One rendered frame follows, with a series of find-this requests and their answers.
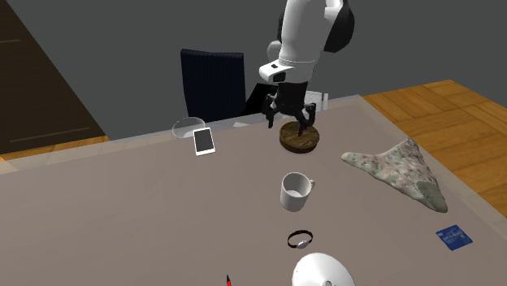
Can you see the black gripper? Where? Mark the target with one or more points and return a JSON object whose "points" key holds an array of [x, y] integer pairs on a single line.
{"points": [[292, 97]]}

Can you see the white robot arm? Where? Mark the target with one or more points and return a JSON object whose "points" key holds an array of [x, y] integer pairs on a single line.
{"points": [[299, 35]]}

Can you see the round brown wooden coaster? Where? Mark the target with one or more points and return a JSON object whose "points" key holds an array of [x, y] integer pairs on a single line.
{"points": [[295, 140]]}

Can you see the white mug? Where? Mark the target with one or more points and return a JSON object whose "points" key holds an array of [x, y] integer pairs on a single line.
{"points": [[293, 198]]}

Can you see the dark blue chair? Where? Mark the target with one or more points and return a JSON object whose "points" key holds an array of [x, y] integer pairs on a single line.
{"points": [[212, 85]]}

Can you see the white smartphone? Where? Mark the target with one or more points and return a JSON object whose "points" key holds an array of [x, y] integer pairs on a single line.
{"points": [[204, 141]]}

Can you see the clear glass bowl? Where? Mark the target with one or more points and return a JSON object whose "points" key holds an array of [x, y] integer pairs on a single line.
{"points": [[183, 128]]}

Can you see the mottled grey-green triangular cloth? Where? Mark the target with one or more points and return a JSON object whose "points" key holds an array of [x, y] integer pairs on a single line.
{"points": [[400, 170]]}

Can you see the black wristwatch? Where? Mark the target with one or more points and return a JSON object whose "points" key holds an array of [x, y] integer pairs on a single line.
{"points": [[302, 244]]}

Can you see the white dome-shaped object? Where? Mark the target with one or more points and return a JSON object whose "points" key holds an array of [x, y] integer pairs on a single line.
{"points": [[321, 269]]}

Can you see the red pen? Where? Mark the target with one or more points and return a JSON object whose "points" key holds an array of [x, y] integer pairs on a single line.
{"points": [[228, 281]]}

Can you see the grey desk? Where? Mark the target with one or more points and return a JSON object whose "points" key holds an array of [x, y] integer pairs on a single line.
{"points": [[119, 206]]}

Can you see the blue card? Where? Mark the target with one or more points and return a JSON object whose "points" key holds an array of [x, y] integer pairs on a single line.
{"points": [[454, 237]]}

